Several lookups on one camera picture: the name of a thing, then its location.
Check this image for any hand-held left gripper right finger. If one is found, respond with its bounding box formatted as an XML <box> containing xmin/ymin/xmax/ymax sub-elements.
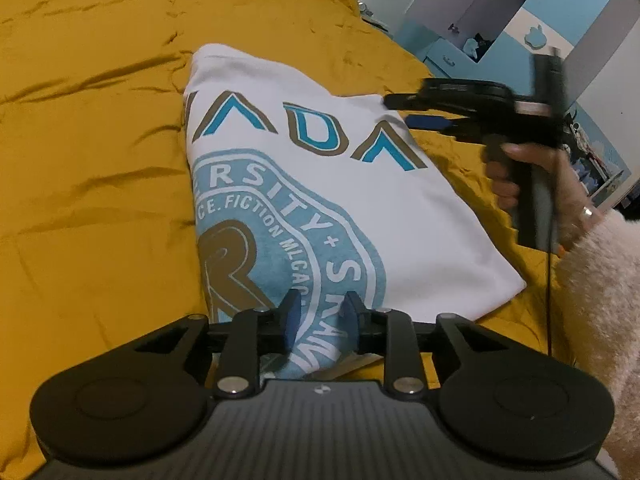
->
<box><xmin>345</xmin><ymin>291</ymin><xmax>502</xmax><ymax>397</ymax></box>

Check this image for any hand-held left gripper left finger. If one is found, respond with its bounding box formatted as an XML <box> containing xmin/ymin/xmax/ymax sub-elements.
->
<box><xmin>134</xmin><ymin>290</ymin><xmax>304</xmax><ymax>397</ymax></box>

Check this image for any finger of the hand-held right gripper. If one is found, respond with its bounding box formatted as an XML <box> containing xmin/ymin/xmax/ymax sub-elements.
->
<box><xmin>383</xmin><ymin>92</ymin><xmax>431</xmax><ymax>112</ymax></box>
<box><xmin>403</xmin><ymin>113</ymin><xmax>461</xmax><ymax>135</ymax></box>

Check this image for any white printed t-shirt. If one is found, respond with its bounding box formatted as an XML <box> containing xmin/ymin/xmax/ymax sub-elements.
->
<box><xmin>180</xmin><ymin>43</ymin><xmax>528</xmax><ymax>382</ymax></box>

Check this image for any person's right hand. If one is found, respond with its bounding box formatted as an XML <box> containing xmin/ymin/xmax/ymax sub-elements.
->
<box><xmin>482</xmin><ymin>142</ymin><xmax>603</xmax><ymax>252</ymax></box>

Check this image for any white and blue wardrobe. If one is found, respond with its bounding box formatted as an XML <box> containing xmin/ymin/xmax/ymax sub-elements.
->
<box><xmin>394</xmin><ymin>0</ymin><xmax>640</xmax><ymax>68</ymax></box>

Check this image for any mustard yellow blanket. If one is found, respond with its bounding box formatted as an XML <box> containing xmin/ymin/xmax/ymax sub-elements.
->
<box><xmin>0</xmin><ymin>0</ymin><xmax>568</xmax><ymax>467</ymax></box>

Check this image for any apple-shaped wall decoration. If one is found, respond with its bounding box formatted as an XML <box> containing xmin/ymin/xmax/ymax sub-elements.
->
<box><xmin>523</xmin><ymin>24</ymin><xmax>550</xmax><ymax>51</ymax></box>

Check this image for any teal wall poster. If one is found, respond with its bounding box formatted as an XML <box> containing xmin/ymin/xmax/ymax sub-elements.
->
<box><xmin>562</xmin><ymin>104</ymin><xmax>632</xmax><ymax>208</ymax></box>

